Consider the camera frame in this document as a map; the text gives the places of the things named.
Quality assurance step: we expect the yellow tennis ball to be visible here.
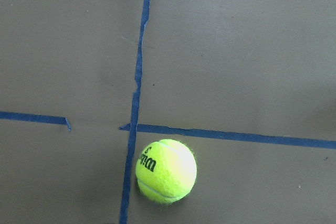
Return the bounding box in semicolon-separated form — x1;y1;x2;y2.
135;139;197;205

